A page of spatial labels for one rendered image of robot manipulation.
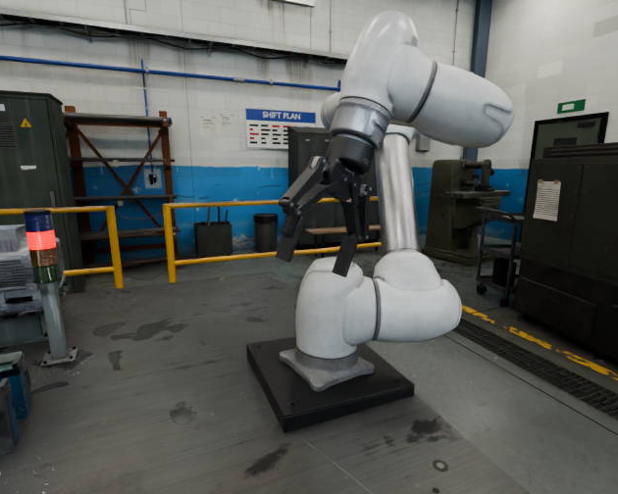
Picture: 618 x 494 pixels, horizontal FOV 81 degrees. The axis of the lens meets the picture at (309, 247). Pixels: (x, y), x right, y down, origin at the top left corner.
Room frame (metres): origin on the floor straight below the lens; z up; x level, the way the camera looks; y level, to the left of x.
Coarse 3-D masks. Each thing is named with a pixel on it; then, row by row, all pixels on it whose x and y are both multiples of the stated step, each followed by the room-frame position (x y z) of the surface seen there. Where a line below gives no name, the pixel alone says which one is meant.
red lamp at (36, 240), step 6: (30, 234) 0.90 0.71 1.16; (36, 234) 0.90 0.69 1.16; (42, 234) 0.91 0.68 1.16; (48, 234) 0.92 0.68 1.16; (54, 234) 0.94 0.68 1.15; (30, 240) 0.90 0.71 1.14; (36, 240) 0.90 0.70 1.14; (42, 240) 0.91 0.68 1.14; (48, 240) 0.92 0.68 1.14; (54, 240) 0.94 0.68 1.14; (30, 246) 0.90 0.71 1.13; (36, 246) 0.90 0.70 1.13; (42, 246) 0.91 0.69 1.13; (48, 246) 0.92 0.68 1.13; (54, 246) 0.93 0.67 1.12
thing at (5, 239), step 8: (16, 224) 1.16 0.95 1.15; (24, 224) 1.16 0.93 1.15; (0, 232) 1.06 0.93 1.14; (8, 232) 1.07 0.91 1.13; (16, 232) 1.08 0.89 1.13; (24, 232) 1.14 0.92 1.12; (0, 240) 1.06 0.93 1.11; (8, 240) 1.07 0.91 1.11; (16, 240) 1.08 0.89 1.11; (0, 248) 1.06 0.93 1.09; (8, 248) 1.07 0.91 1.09; (16, 248) 1.08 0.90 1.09
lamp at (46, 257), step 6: (30, 252) 0.90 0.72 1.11; (36, 252) 0.90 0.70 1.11; (42, 252) 0.91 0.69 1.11; (48, 252) 0.91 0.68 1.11; (54, 252) 0.93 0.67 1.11; (30, 258) 0.91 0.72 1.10; (36, 258) 0.90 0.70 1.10; (42, 258) 0.90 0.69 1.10; (48, 258) 0.91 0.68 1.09; (54, 258) 0.93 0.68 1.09; (36, 264) 0.90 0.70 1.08; (42, 264) 0.90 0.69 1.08; (48, 264) 0.91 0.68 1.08; (54, 264) 0.92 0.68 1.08
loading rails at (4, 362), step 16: (16, 352) 0.71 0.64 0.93; (0, 368) 0.68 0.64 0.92; (16, 368) 0.68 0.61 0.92; (0, 384) 0.60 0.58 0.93; (16, 384) 0.67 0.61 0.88; (0, 400) 0.58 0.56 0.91; (16, 400) 0.67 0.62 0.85; (0, 416) 0.58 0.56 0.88; (16, 416) 0.67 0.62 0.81; (0, 432) 0.57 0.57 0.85; (16, 432) 0.61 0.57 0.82; (0, 448) 0.57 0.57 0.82
